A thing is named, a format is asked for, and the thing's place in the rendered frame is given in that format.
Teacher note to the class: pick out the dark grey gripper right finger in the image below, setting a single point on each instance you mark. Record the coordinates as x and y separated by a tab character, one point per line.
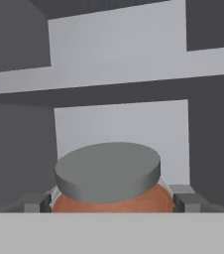
190	201

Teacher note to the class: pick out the grey open cabinet with shelf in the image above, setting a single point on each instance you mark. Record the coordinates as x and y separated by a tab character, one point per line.
117	66

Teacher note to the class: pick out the honey bottle with grey lid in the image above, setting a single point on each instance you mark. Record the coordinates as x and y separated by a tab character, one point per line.
110	178

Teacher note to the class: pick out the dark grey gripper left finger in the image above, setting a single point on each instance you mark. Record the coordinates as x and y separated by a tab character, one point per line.
34	202

